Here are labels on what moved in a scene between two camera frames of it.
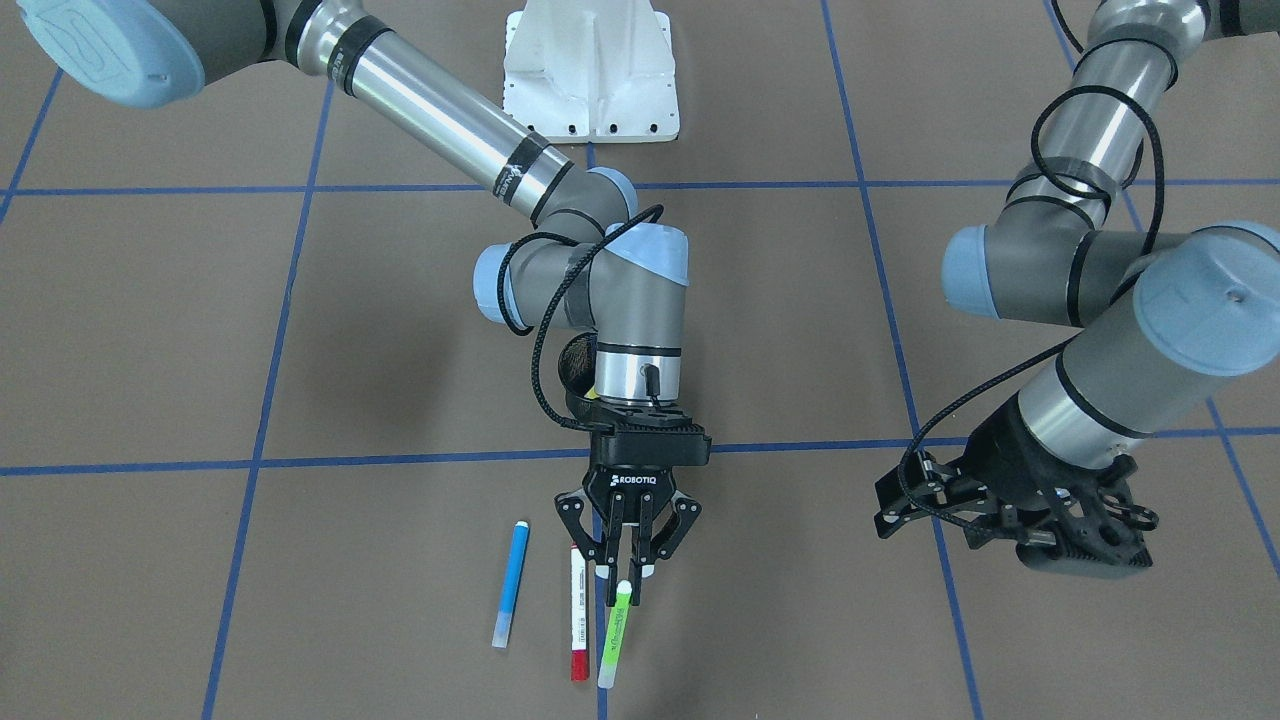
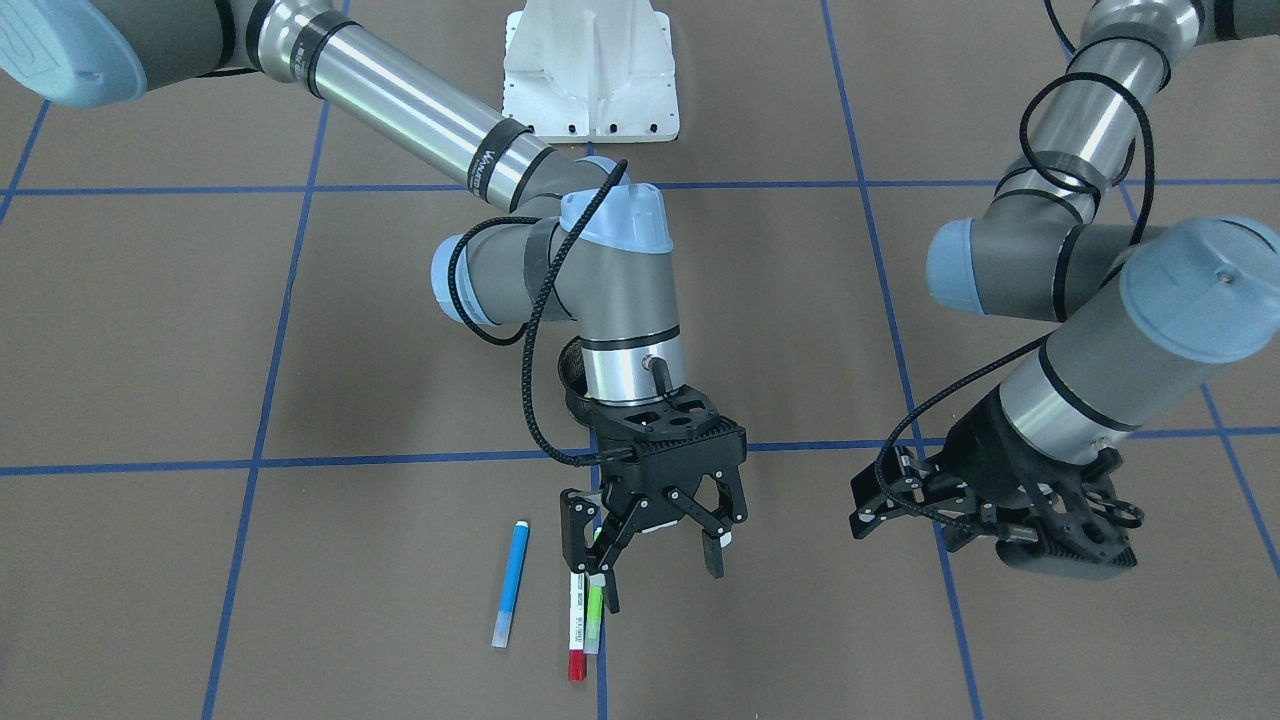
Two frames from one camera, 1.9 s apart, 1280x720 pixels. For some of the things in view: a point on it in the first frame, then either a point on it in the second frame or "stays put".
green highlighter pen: [606, 672] to [594, 613]
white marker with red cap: [579, 656] stays put
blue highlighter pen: [509, 586] stays put
